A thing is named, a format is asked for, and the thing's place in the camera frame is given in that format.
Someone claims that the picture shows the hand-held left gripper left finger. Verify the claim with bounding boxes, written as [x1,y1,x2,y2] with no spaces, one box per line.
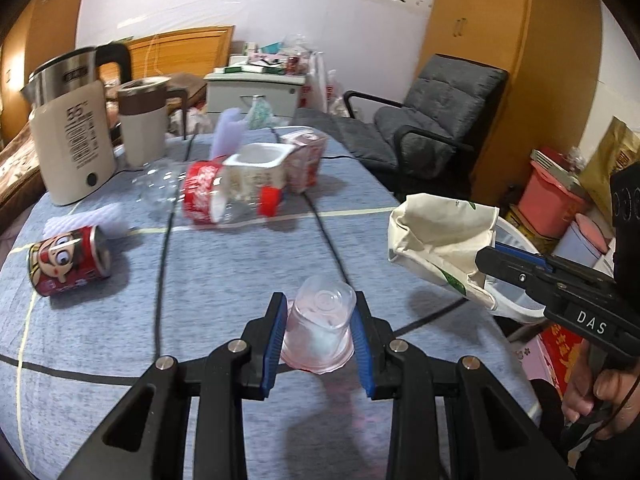
[57,291,289,480]

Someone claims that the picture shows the white red print plastic bags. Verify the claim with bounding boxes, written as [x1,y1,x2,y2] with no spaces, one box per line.
[305,52,346,113]

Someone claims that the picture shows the wooden bed headboard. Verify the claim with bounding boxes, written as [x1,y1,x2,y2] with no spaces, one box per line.
[120,25,236,86]

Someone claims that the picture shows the white steel electric kettle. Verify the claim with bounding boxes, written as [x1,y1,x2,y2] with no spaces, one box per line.
[20,42,133,207]

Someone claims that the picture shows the grey cushioned armchair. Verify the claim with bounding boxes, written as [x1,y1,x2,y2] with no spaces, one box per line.
[292,54,510,196]

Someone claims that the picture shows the white foam net sleeve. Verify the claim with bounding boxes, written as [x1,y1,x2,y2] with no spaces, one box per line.
[45,202,133,238]

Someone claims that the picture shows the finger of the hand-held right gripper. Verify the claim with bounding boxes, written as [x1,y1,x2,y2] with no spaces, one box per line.
[475,246,548,307]
[494,241,553,275]

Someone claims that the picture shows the cream canvas bag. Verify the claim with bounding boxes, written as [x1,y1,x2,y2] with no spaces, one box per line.
[387,192,501,311]

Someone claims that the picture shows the white nightstand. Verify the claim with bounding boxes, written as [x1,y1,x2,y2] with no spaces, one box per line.
[204,67,308,121]

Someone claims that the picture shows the blue grey striped tablecloth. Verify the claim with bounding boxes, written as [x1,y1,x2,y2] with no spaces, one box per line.
[0,127,543,480]

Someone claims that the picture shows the clear crumpled plastic bag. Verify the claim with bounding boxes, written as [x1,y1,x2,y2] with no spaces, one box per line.
[282,34,313,56]

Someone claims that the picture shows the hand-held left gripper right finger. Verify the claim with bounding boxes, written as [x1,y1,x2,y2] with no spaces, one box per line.
[350,291,576,480]

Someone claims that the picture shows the green patterned plastic bag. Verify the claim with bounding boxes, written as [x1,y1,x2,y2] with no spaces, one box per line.
[245,95,276,130]

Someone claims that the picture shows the pink milk carton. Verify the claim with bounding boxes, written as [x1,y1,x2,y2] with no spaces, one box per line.
[278,127,328,195]

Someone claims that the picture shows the person's right hand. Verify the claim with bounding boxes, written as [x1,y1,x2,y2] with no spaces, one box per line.
[562,355,640,426]

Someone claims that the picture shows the red cartoon face can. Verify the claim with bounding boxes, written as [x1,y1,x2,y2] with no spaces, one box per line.
[26,225,112,297]

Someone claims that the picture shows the red printed box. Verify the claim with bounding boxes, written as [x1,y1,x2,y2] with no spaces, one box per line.
[542,322,588,396]

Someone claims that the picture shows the clear plastic cup pink rim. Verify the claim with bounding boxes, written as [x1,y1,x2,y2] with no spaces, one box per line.
[280,274,358,375]

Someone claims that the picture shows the clear plastic bottle red label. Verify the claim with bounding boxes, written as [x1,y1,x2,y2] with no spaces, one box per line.
[131,159,283,225]

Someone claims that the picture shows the gold foil bag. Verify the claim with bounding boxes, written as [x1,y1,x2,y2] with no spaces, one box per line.
[577,116,640,198]

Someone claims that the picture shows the white mesh trash bin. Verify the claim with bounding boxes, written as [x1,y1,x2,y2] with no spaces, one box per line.
[482,217,551,325]

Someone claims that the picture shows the large wooden wardrobe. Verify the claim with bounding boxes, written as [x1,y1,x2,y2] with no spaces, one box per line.
[417,0,606,211]

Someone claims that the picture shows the white mug brown lid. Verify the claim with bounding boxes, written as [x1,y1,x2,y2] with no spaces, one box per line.
[116,76,188,167]

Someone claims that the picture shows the narrow wooden wardrobe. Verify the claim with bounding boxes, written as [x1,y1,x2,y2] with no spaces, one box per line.
[0,0,93,136]

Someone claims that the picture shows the white yogurt cup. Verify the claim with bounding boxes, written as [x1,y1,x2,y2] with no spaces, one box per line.
[222,142,293,201]

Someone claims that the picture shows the green white flat box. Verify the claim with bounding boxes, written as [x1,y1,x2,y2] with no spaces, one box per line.
[227,64,281,76]

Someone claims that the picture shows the pink plastic bucket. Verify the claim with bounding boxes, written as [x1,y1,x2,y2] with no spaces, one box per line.
[517,162,593,238]

